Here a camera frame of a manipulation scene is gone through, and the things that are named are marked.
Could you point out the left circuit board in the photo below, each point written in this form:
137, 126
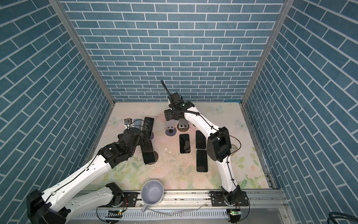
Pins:
114, 214

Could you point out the blue fabric cylinder speaker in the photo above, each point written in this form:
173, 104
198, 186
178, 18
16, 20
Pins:
137, 122

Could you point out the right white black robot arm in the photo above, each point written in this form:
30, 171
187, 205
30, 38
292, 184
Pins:
218, 140

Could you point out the aluminium front rail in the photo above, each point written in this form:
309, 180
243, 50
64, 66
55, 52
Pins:
266, 206

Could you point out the grey round phone stand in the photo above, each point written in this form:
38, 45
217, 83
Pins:
170, 128

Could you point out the wooden base phone stand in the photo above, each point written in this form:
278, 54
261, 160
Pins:
183, 125

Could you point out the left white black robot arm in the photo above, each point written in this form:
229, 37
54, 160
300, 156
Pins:
59, 203

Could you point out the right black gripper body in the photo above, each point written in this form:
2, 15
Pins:
171, 114

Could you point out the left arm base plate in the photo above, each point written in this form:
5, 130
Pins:
127, 200

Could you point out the right circuit board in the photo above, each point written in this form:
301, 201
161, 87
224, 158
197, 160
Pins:
234, 212

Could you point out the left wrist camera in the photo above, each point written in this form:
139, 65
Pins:
128, 122

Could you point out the black phone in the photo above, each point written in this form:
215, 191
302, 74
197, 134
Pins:
148, 127
148, 152
201, 161
200, 140
184, 144

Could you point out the circuit board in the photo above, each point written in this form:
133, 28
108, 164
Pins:
114, 214
234, 212

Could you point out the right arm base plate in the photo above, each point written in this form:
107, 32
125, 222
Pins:
222, 198

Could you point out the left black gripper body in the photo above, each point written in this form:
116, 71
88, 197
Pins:
141, 141

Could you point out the white cable duct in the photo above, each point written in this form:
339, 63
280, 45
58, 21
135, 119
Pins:
134, 215

